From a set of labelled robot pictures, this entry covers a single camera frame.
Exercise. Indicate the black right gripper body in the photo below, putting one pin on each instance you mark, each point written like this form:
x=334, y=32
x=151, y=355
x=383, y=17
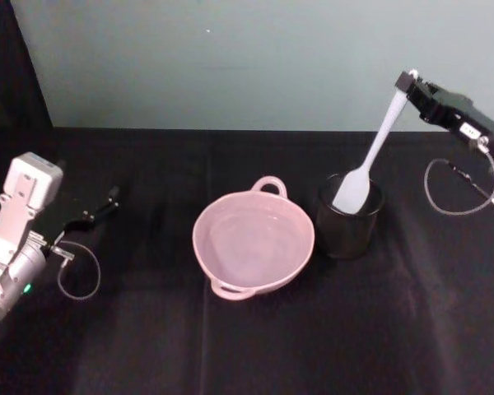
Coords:
x=465, y=113

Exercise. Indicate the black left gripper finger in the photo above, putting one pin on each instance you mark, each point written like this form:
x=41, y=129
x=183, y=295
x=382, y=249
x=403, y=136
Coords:
x=103, y=207

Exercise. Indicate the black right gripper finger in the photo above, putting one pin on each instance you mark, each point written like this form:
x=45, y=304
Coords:
x=426, y=85
x=405, y=82

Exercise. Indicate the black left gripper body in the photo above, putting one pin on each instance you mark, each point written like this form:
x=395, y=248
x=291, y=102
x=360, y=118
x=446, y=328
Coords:
x=51, y=238

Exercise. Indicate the white spatula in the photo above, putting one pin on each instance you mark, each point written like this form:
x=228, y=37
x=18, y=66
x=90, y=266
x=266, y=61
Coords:
x=354, y=193

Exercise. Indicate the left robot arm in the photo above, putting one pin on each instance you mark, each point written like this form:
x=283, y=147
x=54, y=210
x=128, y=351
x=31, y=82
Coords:
x=16, y=230

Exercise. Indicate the black table cloth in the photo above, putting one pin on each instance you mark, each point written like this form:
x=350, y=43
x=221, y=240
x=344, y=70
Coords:
x=156, y=354

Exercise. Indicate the black cylindrical cup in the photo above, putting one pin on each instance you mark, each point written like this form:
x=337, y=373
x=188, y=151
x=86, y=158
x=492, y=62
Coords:
x=346, y=238

